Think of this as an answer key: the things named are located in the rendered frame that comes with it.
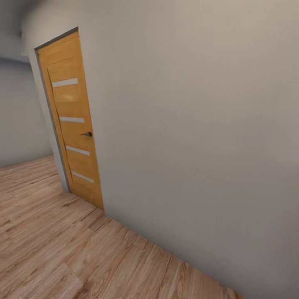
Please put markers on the door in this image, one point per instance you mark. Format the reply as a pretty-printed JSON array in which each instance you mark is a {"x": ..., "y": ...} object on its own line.
[{"x": 61, "y": 62}]

